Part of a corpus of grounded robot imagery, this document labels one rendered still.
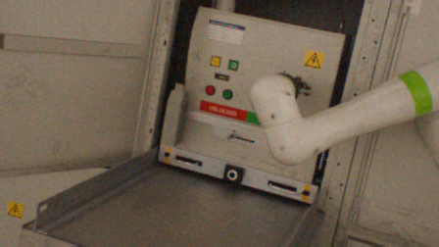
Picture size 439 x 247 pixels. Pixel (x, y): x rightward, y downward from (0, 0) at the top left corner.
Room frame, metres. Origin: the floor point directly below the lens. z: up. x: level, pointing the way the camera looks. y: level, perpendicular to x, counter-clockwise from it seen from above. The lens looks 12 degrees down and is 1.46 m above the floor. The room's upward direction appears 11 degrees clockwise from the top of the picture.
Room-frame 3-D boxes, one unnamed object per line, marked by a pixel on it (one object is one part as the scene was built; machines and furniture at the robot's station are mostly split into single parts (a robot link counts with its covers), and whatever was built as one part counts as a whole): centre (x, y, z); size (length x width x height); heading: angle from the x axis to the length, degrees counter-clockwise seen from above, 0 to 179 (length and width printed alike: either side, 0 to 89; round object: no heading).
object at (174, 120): (1.88, 0.13, 1.04); 0.08 x 0.05 x 0.17; 164
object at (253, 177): (1.91, -0.09, 0.89); 0.54 x 0.05 x 0.06; 74
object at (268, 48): (1.89, -0.09, 1.15); 0.48 x 0.01 x 0.48; 74
